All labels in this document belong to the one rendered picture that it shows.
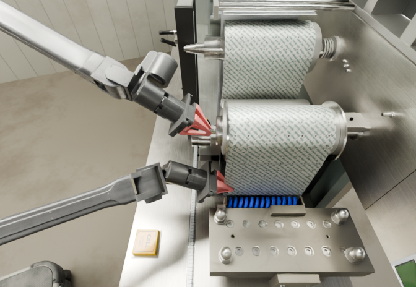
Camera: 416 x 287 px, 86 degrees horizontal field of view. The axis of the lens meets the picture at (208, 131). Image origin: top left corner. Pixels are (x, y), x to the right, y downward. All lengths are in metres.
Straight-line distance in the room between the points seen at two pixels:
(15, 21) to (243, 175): 0.61
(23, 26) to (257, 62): 0.54
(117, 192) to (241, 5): 0.54
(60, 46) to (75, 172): 1.76
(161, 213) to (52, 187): 1.55
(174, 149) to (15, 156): 1.95
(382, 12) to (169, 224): 0.82
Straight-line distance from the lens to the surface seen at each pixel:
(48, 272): 1.68
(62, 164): 2.37
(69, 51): 0.57
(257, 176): 0.61
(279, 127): 0.51
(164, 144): 0.99
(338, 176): 0.74
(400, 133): 0.56
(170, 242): 0.79
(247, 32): 0.64
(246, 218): 0.68
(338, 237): 0.74
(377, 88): 0.62
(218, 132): 0.51
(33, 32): 0.62
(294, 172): 0.62
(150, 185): 0.55
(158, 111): 0.51
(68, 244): 1.97
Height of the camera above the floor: 1.65
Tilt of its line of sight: 48 degrees down
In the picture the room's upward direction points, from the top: straight up
